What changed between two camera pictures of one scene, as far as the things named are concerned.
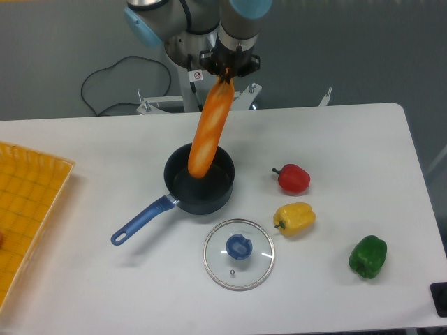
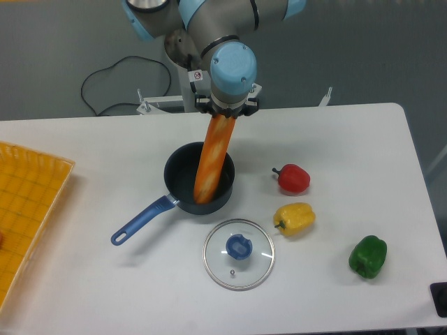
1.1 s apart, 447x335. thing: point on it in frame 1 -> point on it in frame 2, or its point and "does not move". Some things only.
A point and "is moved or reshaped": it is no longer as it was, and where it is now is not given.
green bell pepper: [368, 256] does not move
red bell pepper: [292, 179] does not move
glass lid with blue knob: [239, 254] does not move
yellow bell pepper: [294, 219] does not move
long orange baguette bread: [211, 125] is moved or reshaped
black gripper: [221, 61] -> [204, 104]
